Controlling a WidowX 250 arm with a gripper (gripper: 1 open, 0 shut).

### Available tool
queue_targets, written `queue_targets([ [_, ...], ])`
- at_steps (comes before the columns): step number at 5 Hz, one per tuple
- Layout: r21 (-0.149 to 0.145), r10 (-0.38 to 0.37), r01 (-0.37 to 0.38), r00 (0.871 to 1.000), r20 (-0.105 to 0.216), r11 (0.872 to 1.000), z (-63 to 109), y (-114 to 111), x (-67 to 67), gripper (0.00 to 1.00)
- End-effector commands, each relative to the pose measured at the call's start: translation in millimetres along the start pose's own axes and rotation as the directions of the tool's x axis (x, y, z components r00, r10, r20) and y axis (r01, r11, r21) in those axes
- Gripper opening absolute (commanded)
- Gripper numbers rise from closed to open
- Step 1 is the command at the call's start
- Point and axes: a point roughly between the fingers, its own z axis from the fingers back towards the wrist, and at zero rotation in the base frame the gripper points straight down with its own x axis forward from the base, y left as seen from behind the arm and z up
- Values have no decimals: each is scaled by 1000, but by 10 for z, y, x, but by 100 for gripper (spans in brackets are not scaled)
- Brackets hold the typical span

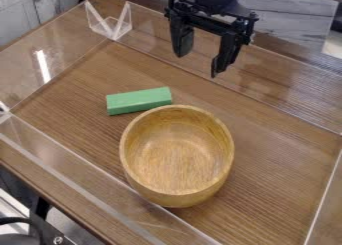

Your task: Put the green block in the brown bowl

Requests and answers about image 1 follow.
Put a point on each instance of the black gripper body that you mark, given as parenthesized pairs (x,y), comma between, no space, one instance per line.
(216,16)

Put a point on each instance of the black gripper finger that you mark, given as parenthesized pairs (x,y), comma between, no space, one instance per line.
(228,51)
(181,36)

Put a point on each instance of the green rectangular block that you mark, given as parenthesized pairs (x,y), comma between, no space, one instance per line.
(137,100)

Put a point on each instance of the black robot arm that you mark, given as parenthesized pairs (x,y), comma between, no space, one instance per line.
(220,17)

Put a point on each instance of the brown wooden bowl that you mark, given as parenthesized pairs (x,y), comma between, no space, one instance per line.
(176,153)

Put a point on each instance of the clear acrylic tray wall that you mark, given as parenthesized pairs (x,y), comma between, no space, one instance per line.
(279,102)

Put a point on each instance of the black table leg frame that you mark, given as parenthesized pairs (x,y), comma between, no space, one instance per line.
(52,236)

